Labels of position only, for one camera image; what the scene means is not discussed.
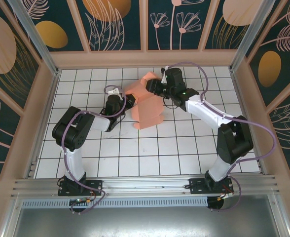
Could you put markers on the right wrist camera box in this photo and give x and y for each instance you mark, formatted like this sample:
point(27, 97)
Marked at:
point(165, 78)

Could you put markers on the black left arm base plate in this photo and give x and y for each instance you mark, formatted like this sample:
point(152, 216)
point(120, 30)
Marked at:
point(95, 187)

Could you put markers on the yellow power connector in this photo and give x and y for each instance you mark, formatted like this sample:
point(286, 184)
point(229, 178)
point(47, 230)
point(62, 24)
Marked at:
point(225, 197)
point(89, 201)

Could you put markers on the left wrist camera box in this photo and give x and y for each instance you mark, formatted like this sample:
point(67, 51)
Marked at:
point(115, 91)

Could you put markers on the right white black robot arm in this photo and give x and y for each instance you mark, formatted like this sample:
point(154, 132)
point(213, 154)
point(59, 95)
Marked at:
point(204, 111)

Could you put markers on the grey metal sheet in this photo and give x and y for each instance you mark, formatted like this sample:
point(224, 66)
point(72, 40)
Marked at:
point(145, 222)

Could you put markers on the pink paper box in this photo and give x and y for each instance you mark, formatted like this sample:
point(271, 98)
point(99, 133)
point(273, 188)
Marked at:
point(147, 108)

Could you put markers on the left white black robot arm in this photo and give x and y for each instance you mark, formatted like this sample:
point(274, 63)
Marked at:
point(72, 163)

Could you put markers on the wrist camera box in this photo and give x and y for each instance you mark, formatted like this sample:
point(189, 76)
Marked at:
point(115, 91)
point(165, 78)

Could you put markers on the aluminium mounting rail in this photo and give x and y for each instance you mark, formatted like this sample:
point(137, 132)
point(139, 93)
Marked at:
point(145, 184)

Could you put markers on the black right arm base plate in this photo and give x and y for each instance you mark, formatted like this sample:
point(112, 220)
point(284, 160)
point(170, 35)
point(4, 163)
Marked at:
point(196, 186)

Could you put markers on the aluminium frame post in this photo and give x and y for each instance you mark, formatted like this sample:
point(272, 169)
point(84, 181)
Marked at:
point(36, 39)
point(248, 37)

